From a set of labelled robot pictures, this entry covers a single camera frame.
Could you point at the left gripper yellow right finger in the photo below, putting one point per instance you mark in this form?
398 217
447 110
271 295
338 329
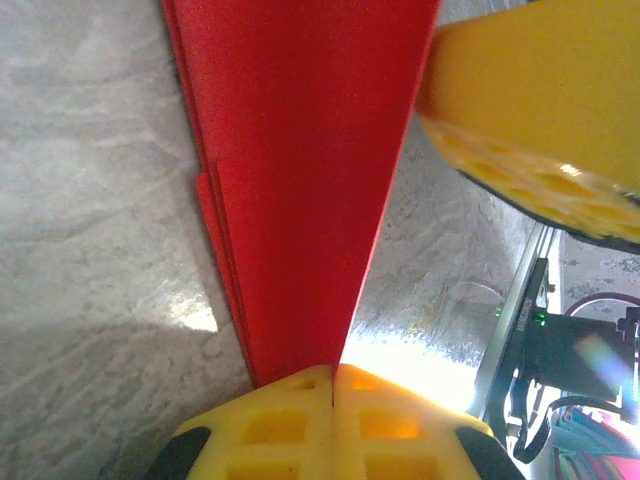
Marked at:
400 435

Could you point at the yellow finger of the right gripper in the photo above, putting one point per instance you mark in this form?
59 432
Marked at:
540 90

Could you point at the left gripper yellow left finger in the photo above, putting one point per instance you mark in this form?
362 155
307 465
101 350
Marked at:
270 430

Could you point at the colourful paper stack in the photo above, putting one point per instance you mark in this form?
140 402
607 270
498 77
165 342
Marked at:
600 445

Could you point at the aluminium rail frame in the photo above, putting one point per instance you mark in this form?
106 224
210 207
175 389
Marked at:
505 310

